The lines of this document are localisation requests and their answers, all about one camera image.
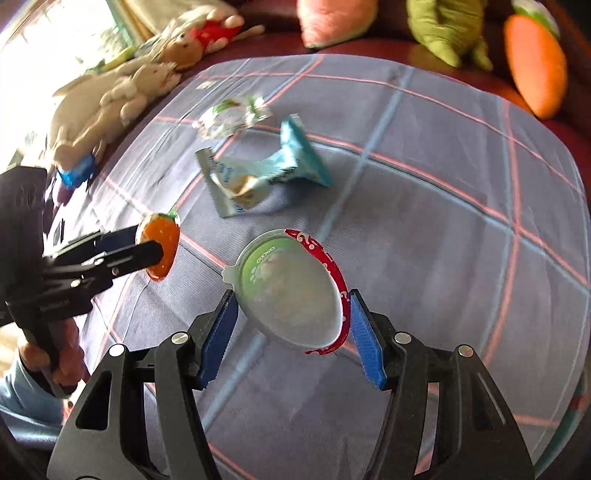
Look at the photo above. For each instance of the green white crumpled wrapper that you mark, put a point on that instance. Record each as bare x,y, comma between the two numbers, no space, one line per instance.
226,117

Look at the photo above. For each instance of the pink carrot plush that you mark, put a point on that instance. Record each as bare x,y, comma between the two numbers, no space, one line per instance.
332,18

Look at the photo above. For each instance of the red green jelly cup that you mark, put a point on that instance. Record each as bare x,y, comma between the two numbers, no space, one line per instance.
286,295

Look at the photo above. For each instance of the brown rabbit plush red clothes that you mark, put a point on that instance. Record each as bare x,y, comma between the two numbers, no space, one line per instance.
184,46

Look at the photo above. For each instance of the person's left hand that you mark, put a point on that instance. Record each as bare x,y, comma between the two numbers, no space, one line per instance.
71,355

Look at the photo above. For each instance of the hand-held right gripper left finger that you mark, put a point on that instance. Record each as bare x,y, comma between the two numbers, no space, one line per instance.
221,337

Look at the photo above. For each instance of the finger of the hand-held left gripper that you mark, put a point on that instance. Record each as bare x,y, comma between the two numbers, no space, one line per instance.
106,241
134,259

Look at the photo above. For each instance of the orange carrot plush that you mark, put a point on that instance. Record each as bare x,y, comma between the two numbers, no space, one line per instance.
535,64

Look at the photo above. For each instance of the small blue white packet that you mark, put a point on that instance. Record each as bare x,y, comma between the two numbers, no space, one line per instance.
78,173

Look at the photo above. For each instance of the orange jelly packet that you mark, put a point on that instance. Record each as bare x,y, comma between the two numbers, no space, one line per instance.
164,230

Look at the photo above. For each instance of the blue white snack wrapper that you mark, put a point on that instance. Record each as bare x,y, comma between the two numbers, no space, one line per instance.
300,152

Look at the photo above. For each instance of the grey plaid blanket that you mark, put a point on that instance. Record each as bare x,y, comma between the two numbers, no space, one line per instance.
415,230

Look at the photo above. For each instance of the white rabbit plush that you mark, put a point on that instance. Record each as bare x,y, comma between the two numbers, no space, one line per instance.
101,106

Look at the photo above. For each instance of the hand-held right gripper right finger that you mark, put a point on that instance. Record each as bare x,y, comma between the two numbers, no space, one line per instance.
364,337

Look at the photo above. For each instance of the person's left forearm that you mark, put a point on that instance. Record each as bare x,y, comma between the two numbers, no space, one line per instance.
23,406

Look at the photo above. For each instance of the green plush toy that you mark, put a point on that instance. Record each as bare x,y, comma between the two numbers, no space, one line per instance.
438,27

